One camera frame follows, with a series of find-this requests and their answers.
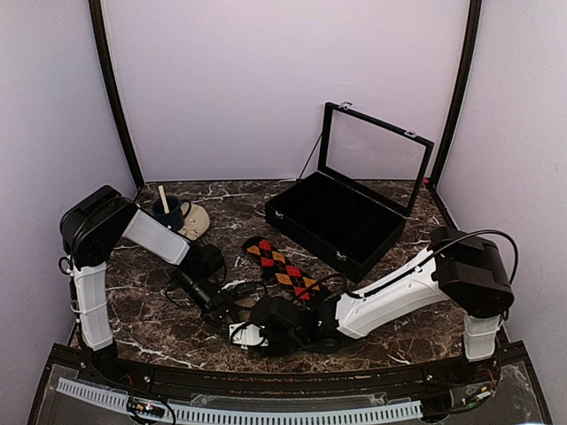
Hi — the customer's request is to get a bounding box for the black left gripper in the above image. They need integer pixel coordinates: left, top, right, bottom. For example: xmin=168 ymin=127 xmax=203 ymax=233
xmin=174 ymin=270 xmax=238 ymax=329

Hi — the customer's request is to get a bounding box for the black argyle sock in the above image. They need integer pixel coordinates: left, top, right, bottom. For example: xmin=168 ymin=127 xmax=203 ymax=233
xmin=242 ymin=236 xmax=331 ymax=307

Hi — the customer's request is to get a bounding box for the tan brown sock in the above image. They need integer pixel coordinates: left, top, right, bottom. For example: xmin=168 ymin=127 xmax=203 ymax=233
xmin=230 ymin=297 xmax=260 ymax=323

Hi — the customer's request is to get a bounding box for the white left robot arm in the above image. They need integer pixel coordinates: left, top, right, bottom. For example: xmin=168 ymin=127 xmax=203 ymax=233
xmin=59 ymin=185 xmax=239 ymax=352

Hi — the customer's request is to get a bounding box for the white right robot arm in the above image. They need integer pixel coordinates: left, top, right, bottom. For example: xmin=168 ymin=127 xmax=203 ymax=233
xmin=230 ymin=227 xmax=516 ymax=384

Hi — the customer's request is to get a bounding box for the beige ceramic saucer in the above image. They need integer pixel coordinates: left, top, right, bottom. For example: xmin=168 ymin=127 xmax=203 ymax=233
xmin=178 ymin=203 xmax=210 ymax=241

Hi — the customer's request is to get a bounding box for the dark blue mug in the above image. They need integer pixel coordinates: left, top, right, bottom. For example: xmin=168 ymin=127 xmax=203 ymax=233
xmin=151 ymin=196 xmax=191 ymax=231

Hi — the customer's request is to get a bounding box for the black glass-lid display box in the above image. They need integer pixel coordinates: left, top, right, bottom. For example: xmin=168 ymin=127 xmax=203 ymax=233
xmin=265 ymin=102 xmax=434 ymax=282

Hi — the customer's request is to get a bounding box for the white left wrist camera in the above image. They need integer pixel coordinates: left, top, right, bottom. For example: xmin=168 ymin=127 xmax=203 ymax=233
xmin=221 ymin=280 xmax=249 ymax=294

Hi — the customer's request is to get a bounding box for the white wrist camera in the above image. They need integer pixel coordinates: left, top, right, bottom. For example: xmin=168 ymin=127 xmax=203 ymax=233
xmin=221 ymin=280 xmax=249 ymax=294
xmin=229 ymin=322 xmax=268 ymax=348

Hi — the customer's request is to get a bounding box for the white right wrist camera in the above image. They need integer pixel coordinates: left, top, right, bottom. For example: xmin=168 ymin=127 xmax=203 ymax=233
xmin=229 ymin=322 xmax=268 ymax=348

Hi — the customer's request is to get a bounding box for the white slotted cable duct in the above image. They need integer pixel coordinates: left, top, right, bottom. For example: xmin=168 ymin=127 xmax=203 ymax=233
xmin=56 ymin=378 xmax=423 ymax=424

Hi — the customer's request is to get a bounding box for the black table edge rail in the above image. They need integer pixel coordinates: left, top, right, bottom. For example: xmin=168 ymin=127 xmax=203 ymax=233
xmin=111 ymin=354 xmax=501 ymax=398

